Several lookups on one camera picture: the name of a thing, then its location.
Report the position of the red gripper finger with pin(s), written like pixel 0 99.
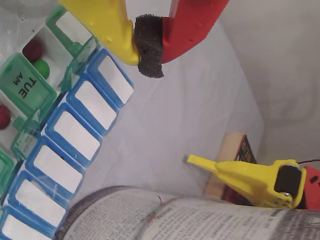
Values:
pixel 190 27

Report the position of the spare gripper yellow finger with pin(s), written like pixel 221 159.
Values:
pixel 250 180

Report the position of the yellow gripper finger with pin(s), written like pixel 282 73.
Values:
pixel 107 25

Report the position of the green ball pill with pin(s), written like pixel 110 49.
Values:
pixel 42 68

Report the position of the weekly pill organizer box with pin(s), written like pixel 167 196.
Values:
pixel 92 105

